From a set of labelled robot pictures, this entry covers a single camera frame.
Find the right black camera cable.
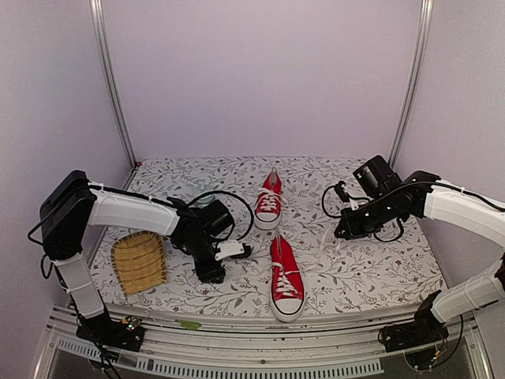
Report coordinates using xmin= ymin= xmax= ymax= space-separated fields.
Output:
xmin=321 ymin=181 xmax=406 ymax=242

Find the left aluminium frame post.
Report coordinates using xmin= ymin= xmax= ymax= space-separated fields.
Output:
xmin=89 ymin=0 xmax=137 ymax=169

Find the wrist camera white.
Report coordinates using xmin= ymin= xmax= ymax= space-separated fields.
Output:
xmin=334 ymin=181 xmax=360 ymax=211
xmin=215 ymin=240 xmax=252 ymax=261

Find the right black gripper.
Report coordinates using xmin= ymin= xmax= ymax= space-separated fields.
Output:
xmin=335 ymin=192 xmax=396 ymax=240

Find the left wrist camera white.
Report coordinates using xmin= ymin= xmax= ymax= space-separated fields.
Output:
xmin=215 ymin=240 xmax=252 ymax=261

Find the woven bamboo basket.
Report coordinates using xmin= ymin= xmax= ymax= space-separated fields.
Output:
xmin=111 ymin=231 xmax=167 ymax=296

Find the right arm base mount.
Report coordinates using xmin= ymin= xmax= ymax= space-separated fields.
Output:
xmin=377 ymin=313 xmax=449 ymax=352

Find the front aluminium rail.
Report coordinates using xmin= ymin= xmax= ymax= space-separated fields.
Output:
xmin=33 ymin=303 xmax=494 ymax=379

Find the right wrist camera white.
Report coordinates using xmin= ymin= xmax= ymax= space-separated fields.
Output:
xmin=334 ymin=181 xmax=360 ymax=211

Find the left black camera cable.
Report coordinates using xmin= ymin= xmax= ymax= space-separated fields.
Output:
xmin=185 ymin=190 xmax=254 ymax=253

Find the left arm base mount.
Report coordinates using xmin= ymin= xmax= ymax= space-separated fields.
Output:
xmin=76 ymin=313 xmax=146 ymax=352

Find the green tape piece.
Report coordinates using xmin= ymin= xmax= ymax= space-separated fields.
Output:
xmin=177 ymin=320 xmax=200 ymax=331

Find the red sneaker with laces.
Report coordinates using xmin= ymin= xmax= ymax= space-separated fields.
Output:
xmin=253 ymin=167 xmax=287 ymax=231

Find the black camera cable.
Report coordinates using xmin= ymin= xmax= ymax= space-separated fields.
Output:
xmin=321 ymin=181 xmax=406 ymax=242
xmin=185 ymin=190 xmax=254 ymax=253

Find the aluminium frame post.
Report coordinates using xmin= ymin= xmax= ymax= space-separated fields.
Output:
xmin=388 ymin=0 xmax=434 ymax=168
xmin=89 ymin=0 xmax=137 ymax=169

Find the right aluminium frame post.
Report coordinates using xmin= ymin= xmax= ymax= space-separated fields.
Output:
xmin=388 ymin=0 xmax=434 ymax=168

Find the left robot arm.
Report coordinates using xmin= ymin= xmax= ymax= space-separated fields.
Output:
xmin=27 ymin=170 xmax=235 ymax=343

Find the floral patterned table mat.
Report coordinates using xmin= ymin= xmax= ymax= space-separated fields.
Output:
xmin=91 ymin=157 xmax=445 ymax=317

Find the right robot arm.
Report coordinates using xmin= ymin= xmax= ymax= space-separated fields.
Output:
xmin=335 ymin=156 xmax=504 ymax=344

